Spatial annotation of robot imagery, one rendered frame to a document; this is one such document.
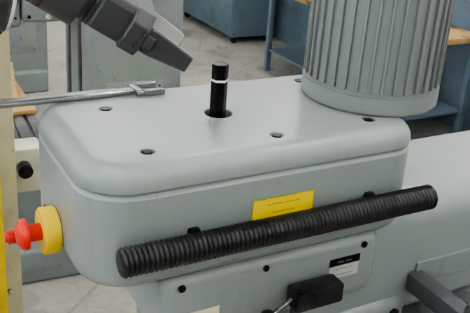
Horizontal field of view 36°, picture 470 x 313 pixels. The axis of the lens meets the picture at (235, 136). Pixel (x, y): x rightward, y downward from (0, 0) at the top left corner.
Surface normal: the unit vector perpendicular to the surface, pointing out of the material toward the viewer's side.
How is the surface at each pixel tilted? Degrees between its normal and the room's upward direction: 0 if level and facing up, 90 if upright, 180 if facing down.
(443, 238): 90
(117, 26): 90
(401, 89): 90
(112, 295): 0
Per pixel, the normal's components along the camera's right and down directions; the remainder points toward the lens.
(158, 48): 0.16, 0.39
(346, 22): -0.59, 0.27
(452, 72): -0.88, 0.13
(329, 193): 0.48, 0.37
